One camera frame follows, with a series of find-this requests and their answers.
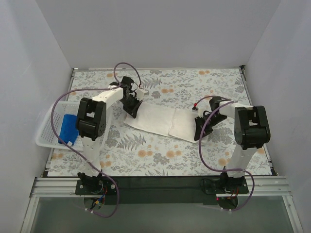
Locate white towel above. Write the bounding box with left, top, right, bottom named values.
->
left=124, top=102, right=197, bottom=143

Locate blue microfiber towel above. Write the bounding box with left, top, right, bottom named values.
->
left=59, top=114, right=79, bottom=145

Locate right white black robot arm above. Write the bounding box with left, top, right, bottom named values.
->
left=192, top=96, right=271, bottom=194

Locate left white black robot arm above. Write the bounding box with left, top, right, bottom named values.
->
left=76, top=76, right=146, bottom=193

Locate floral patterned table mat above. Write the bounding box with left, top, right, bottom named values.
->
left=47, top=68, right=277, bottom=177

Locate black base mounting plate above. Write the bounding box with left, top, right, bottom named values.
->
left=75, top=176, right=250, bottom=205

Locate white perforated plastic basket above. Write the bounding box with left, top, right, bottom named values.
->
left=35, top=101, right=112, bottom=150

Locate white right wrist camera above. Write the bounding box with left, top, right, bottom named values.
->
left=192, top=103, right=205, bottom=117

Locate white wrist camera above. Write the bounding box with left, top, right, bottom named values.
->
left=192, top=103, right=205, bottom=117
left=136, top=88, right=149, bottom=99

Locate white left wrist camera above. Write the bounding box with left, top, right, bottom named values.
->
left=136, top=88, right=149, bottom=99

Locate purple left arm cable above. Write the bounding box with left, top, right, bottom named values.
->
left=51, top=62, right=144, bottom=218

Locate aluminium frame rail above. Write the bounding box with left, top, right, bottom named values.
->
left=21, top=176, right=304, bottom=233

